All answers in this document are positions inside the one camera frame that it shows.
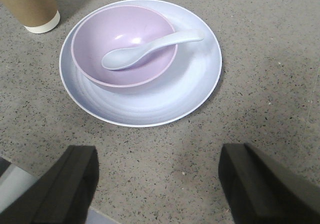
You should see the brown paper cup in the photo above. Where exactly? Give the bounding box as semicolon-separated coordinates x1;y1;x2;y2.
0;0;61;34

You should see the light blue plate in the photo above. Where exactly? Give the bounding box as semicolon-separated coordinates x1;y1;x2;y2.
59;0;222;127

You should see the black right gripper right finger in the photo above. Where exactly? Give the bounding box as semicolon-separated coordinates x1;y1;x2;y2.
218;143;320;224

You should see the purple plastic bowl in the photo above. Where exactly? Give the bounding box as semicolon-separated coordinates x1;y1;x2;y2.
70;5;178;93

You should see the light blue plastic spoon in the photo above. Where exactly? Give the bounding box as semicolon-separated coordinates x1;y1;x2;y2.
101;29;205;70

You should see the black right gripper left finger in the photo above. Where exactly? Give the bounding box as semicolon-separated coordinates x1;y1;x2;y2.
0;145;99;224

